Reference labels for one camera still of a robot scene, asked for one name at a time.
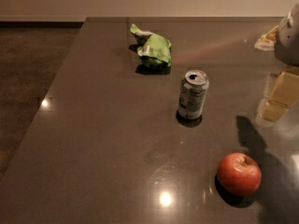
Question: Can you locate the silver green 7up can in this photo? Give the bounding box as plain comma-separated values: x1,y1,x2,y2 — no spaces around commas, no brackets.
178,70,209,119

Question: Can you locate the red apple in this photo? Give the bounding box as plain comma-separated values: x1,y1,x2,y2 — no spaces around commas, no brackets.
217,153,262,197

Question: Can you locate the crumpled green chip bag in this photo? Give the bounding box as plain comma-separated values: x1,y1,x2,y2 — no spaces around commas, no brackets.
130,24,172,70

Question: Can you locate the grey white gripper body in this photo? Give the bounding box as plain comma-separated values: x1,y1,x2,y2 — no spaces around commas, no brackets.
275,3,299,66

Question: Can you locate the yellow white snack packet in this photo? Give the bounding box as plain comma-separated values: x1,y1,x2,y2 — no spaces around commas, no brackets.
254,25,279,51

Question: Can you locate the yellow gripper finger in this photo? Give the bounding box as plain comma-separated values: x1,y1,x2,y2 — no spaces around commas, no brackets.
259,66,299,122

